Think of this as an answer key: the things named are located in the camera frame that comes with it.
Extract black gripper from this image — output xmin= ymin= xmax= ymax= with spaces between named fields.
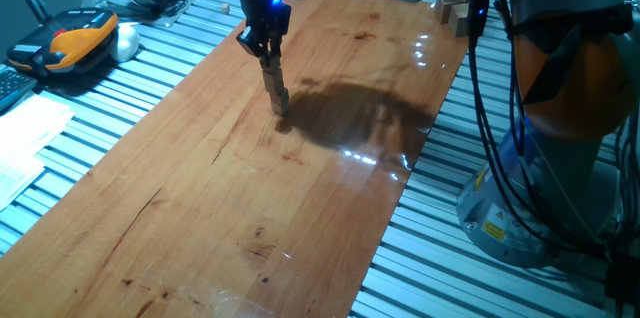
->
xmin=236 ymin=0 xmax=293 ymax=67

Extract white rounded object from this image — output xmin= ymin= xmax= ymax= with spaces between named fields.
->
xmin=109 ymin=23 xmax=142 ymax=63

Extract orange black teach pendant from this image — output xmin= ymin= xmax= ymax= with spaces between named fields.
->
xmin=7 ymin=7 xmax=120 ymax=77

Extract glossy wooden board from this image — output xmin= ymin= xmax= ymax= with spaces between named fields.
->
xmin=0 ymin=0 xmax=469 ymax=318

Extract white paper sheets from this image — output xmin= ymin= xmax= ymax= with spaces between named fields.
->
xmin=0 ymin=93 xmax=76 ymax=212

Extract dark computer keyboard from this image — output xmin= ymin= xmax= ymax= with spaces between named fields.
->
xmin=0 ymin=63 xmax=39 ymax=113

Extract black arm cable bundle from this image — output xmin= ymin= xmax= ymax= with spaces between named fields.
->
xmin=467 ymin=0 xmax=640 ymax=259

